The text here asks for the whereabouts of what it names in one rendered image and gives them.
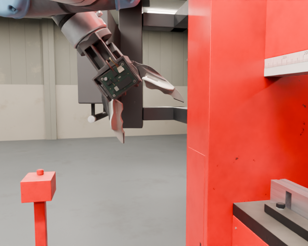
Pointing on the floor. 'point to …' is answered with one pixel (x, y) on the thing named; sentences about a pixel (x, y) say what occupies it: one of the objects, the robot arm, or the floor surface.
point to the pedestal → (39, 199)
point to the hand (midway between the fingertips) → (153, 123)
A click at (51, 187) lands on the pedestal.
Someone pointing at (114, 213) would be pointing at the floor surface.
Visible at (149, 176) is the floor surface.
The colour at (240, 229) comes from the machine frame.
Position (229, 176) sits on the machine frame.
